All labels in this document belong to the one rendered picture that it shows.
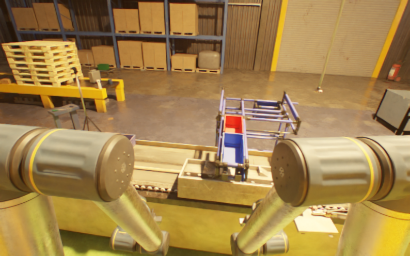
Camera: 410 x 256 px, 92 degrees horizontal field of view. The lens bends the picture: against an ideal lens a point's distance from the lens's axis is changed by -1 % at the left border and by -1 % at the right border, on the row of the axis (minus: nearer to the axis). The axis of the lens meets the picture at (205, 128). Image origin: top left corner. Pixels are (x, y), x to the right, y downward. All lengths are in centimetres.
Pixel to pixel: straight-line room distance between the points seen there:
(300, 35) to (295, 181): 1173
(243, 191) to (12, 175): 151
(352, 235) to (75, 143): 71
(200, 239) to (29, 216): 180
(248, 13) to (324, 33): 389
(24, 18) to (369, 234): 1457
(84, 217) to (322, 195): 236
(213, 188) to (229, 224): 44
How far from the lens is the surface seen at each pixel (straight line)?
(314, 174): 44
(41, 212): 68
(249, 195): 179
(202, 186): 176
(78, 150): 46
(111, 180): 45
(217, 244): 230
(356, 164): 50
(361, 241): 70
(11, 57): 711
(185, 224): 213
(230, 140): 176
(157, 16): 1073
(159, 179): 214
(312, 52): 1235
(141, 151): 259
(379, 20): 1346
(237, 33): 1164
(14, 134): 57
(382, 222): 66
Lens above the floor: 215
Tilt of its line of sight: 27 degrees down
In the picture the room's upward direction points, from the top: 2 degrees clockwise
